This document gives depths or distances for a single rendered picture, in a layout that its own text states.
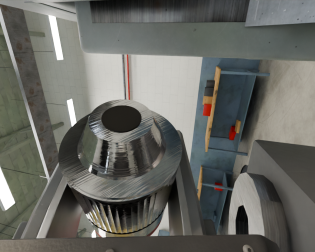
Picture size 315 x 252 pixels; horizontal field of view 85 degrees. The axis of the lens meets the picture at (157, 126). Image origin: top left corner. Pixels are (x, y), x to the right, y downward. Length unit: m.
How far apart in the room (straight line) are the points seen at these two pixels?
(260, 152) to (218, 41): 0.37
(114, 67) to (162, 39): 4.41
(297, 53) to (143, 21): 0.38
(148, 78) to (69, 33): 2.38
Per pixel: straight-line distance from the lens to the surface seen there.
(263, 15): 0.50
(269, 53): 0.53
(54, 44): 4.61
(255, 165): 0.19
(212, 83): 3.89
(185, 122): 4.68
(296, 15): 0.49
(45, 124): 3.37
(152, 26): 0.53
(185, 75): 4.38
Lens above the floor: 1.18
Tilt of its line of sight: 12 degrees up
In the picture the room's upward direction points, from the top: 83 degrees counter-clockwise
